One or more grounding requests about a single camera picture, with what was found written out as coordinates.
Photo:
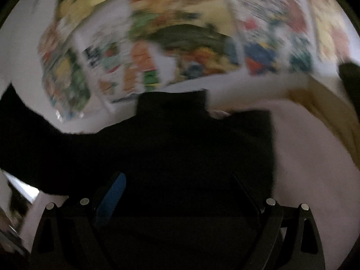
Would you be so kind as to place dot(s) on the pink bed sheet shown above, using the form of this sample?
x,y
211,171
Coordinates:
x,y
309,160

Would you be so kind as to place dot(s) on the group of colourful wall drawings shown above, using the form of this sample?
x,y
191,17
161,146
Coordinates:
x,y
197,19

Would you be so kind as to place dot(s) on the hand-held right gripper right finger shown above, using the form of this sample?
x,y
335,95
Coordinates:
x,y
253,199

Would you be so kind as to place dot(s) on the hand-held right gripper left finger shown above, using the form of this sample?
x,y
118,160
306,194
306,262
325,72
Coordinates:
x,y
112,199

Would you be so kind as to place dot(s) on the dark green garment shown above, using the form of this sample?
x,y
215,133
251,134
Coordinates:
x,y
351,80

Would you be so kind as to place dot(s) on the wooden bed frame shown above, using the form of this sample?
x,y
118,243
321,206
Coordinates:
x,y
332,112

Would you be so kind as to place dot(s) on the black knit sweater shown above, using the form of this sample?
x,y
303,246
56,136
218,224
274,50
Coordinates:
x,y
168,146

